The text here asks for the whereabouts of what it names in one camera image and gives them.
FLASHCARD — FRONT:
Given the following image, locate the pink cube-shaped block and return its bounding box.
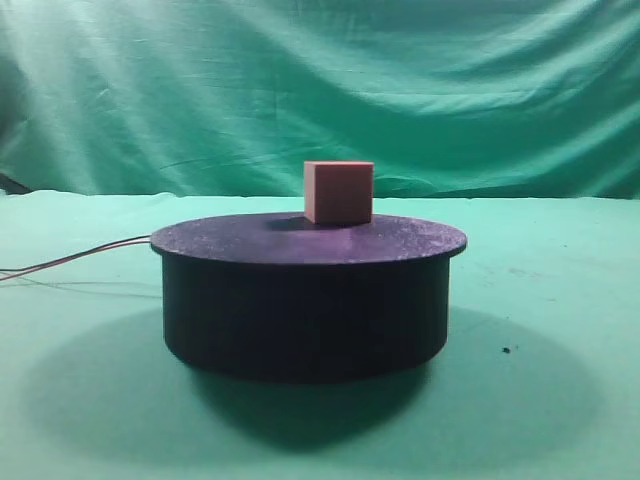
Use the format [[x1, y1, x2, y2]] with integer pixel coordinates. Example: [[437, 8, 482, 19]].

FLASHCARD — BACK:
[[304, 161, 374, 225]]

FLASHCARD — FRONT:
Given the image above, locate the black round turntable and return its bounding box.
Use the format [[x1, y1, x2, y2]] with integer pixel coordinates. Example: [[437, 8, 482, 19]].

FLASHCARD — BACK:
[[150, 212, 467, 384]]

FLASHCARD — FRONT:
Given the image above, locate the green backdrop cloth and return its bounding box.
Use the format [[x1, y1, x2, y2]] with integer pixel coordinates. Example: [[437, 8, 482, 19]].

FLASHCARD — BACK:
[[1, 1, 639, 199]]

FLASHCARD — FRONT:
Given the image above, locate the green table cloth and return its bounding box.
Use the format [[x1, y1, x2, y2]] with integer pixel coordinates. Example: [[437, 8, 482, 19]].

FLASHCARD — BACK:
[[1, 198, 639, 479]]

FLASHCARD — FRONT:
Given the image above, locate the black wire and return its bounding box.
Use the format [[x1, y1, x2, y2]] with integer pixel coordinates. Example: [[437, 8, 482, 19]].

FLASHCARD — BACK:
[[0, 239, 152, 281]]

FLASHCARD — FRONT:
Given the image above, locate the red wire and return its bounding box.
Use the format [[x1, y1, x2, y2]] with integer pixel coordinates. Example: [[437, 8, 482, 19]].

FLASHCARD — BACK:
[[0, 235, 152, 274]]

